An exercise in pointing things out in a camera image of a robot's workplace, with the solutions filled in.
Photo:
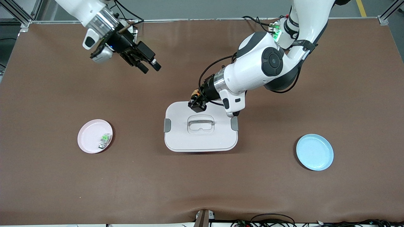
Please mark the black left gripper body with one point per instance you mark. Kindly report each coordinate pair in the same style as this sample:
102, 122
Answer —
207, 89

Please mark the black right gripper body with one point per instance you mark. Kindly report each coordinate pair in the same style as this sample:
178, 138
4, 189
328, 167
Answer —
121, 43

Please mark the orange push-button switch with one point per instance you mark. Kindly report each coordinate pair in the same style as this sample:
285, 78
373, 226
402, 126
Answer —
196, 93

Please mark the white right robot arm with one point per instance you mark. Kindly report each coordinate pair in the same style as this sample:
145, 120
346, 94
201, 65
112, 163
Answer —
88, 12

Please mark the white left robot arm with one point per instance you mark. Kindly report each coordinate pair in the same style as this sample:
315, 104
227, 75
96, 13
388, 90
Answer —
252, 69

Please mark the white lidded storage box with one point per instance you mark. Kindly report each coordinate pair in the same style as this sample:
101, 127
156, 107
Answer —
202, 138

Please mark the pink round plate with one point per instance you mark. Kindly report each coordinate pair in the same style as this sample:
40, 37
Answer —
90, 135

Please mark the light blue round plate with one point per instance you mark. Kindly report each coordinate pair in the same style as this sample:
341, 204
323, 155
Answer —
315, 153

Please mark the brown table cover mat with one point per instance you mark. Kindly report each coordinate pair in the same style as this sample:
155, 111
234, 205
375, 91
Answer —
94, 189

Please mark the green push-button switch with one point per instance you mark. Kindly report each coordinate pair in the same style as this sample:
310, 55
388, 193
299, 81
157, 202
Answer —
105, 140

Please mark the aluminium frame profile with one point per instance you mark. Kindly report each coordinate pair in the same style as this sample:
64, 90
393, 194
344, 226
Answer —
389, 12
19, 12

